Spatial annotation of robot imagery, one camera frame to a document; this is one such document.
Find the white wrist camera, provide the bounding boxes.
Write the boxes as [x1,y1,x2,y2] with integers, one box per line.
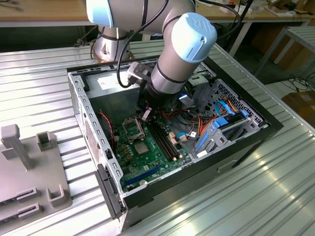
[178,94,194,104]

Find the blue expansion slot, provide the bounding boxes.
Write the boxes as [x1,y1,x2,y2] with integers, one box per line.
[124,164,163,187]

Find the brown cardboard box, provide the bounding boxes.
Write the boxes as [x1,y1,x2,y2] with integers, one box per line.
[282,90,315,125]

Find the blue data wire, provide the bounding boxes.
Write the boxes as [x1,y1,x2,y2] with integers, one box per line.
[215,100,241,116]

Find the blue disk carrier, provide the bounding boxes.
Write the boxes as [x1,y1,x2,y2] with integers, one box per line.
[213,110,249,130]

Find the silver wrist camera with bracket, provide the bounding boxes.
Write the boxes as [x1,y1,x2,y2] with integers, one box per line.
[126,61,158,87]

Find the thick black cable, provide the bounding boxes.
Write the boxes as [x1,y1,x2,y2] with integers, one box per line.
[196,0,242,40]

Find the stacked cardboard boxes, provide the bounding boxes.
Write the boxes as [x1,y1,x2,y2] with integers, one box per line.
[251,23,310,71]

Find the thin cable with connectors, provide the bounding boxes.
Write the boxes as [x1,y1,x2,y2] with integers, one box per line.
[74,24,99,48]

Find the white box with red mark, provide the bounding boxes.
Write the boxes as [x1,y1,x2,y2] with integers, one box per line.
[220,1,252,15]

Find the black card retention latch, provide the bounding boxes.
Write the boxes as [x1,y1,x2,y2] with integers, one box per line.
[95,163,125,221]

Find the grey parts rack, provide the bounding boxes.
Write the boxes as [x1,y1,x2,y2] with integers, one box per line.
[0,124,73,229]

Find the orange red power wire bundle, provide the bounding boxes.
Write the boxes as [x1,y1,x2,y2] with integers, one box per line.
[157,108,222,142]

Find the blue plastic bracket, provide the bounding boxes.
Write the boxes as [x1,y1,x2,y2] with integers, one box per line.
[195,132,210,155]

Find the wire locking lever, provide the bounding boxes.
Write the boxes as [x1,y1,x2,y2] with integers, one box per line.
[136,115,146,141]

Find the green motherboard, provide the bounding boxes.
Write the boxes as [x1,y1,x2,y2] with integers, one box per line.
[113,115,194,194]

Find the silver CPU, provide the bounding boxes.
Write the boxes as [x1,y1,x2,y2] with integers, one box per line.
[134,142,150,155]

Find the brown cardboard tray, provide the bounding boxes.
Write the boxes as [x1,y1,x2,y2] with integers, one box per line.
[264,0,315,18]

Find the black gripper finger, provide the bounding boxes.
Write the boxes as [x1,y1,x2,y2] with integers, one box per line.
[141,107,155,122]

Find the black camera cable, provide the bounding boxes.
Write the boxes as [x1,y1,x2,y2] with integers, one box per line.
[117,0,170,88]

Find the grey power supply unit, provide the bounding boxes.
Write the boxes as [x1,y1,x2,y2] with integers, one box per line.
[83,71,141,123]

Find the black open PC case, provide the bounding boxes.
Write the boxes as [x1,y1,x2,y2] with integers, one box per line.
[66,50,285,233]

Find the perforated metal cage panel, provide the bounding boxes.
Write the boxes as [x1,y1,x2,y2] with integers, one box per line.
[196,78,270,128]

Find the metal socket cover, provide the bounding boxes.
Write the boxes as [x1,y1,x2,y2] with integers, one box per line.
[122,118,145,143]

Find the wooden workbench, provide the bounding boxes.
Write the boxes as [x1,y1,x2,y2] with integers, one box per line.
[0,0,315,28]

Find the beige board connector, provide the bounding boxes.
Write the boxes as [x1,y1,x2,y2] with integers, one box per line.
[169,132,180,146]

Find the black tripod stand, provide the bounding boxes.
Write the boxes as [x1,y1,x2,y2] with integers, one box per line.
[225,0,254,54]

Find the black case fan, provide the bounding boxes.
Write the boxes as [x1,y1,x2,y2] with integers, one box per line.
[97,110,117,151]

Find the grey metal drive cage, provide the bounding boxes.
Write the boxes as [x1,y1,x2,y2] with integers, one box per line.
[186,62,218,99]

